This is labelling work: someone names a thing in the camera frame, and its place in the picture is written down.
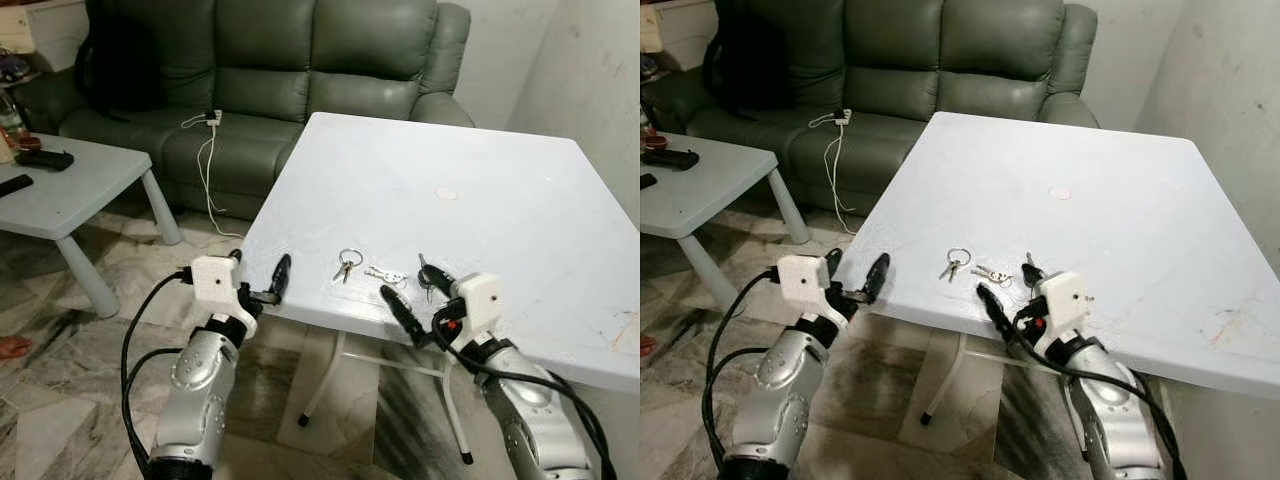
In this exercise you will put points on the clear plastic bottle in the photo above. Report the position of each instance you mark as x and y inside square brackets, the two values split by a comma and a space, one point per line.
[10, 125]

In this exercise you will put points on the low grey coffee table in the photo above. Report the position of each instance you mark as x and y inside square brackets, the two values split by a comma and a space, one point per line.
[90, 185]
[715, 185]

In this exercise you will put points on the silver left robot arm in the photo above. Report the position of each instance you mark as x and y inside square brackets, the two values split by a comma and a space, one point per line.
[780, 390]
[200, 390]

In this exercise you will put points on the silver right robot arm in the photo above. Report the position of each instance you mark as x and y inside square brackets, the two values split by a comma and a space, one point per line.
[530, 420]
[1115, 420]

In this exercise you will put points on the white plastic square table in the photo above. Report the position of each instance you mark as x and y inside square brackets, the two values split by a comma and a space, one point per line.
[480, 230]
[1100, 230]

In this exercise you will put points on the grey green leather sofa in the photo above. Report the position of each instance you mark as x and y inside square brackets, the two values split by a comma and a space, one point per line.
[930, 60]
[300, 60]

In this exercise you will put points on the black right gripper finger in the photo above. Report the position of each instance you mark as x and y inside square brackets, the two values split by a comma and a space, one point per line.
[438, 280]
[1034, 277]
[405, 315]
[1000, 312]

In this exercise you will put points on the small red bowl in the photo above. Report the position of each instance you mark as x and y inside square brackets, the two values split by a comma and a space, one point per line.
[30, 142]
[656, 142]

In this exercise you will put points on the black backpack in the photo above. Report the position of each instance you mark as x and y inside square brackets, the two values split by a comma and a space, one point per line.
[745, 65]
[120, 65]

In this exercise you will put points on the black remote control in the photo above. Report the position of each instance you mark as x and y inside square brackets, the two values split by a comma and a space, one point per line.
[15, 185]
[647, 181]

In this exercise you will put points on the white drawer unit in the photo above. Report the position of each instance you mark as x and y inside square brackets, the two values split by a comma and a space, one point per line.
[45, 30]
[680, 30]

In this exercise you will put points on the black oblong case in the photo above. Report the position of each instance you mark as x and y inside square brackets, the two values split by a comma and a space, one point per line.
[672, 159]
[45, 159]

